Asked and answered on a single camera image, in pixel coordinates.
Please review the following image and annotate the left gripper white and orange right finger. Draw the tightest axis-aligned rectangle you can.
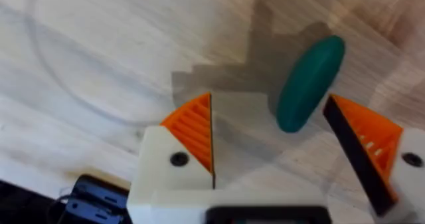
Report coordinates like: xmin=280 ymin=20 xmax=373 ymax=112
xmin=322 ymin=94 xmax=425 ymax=224

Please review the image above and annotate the left gripper white and orange left finger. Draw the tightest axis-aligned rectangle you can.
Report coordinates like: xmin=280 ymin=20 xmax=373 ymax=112
xmin=126 ymin=92 xmax=216 ymax=207

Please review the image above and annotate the green disc with holes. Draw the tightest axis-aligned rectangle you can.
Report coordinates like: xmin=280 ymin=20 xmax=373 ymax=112
xmin=275 ymin=35 xmax=346 ymax=134

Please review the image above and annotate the black rail clamp block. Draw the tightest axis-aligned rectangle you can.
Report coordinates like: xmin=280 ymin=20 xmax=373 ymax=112
xmin=0 ymin=173 xmax=133 ymax=224

